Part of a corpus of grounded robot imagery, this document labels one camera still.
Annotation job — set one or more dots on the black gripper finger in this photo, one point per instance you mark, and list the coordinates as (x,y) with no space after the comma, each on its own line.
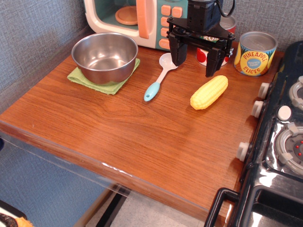
(178,49)
(215,59)

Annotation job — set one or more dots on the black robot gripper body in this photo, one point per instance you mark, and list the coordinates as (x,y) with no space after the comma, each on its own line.
(203,19)

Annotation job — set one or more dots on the yellow toy corn cob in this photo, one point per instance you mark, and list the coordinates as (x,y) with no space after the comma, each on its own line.
(208,93)

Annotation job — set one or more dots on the tomato sauce can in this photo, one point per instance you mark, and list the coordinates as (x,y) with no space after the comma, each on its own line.
(229,24)

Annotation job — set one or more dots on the pineapple slices can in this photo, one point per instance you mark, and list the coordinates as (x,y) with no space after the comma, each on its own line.
(255,53)

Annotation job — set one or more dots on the teal toy microwave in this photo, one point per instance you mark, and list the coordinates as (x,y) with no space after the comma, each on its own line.
(145,21)

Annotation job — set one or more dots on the white stove knob rear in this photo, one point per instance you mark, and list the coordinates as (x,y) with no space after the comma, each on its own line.
(262,93)

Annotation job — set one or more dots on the white stove knob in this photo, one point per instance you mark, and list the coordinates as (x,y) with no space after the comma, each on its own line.
(257,107)
(262,93)
(242,151)

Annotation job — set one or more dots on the white stove knob middle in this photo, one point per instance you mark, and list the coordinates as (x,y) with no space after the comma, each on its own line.
(257,107)

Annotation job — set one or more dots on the stainless steel bowl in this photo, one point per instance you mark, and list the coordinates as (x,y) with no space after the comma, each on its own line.
(105,58)

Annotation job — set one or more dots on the white round stove button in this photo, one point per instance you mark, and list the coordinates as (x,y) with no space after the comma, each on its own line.
(284,113)

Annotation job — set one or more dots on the grey stove burner rear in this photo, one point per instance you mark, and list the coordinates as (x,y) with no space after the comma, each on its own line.
(293,93)

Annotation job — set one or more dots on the grey stove burner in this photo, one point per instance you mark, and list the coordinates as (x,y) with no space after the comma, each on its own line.
(289,147)
(293,93)

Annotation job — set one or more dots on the white stove knob front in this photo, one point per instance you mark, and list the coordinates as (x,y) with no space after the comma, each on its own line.
(242,151)

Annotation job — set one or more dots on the grey stove burner front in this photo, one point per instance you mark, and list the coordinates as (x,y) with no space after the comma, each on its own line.
(289,147)

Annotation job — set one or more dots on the black toy stove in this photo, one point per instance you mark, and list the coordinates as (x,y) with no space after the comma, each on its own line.
(271,195)

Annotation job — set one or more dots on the white spoon with teal handle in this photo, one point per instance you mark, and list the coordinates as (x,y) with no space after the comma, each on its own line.
(167,65)

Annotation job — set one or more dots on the black oven door handle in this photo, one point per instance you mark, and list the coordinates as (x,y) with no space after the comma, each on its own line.
(223,194)

